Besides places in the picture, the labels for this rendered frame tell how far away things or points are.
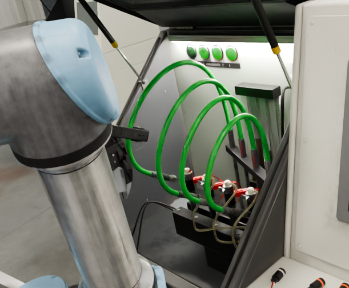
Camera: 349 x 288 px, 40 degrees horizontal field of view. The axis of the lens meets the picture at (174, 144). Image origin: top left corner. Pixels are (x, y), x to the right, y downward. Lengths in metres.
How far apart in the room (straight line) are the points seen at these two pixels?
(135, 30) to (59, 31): 3.88
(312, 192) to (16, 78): 0.80
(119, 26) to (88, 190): 3.75
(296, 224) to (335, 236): 0.10
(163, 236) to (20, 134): 1.19
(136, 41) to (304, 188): 3.38
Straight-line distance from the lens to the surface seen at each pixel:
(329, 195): 1.11
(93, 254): 0.64
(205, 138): 1.75
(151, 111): 1.69
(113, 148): 1.04
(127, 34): 4.33
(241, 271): 1.13
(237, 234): 1.32
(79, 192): 0.57
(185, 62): 1.35
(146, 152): 1.70
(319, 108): 1.08
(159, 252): 1.58
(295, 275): 1.17
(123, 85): 4.33
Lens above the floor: 1.72
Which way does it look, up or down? 22 degrees down
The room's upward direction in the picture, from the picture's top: 12 degrees counter-clockwise
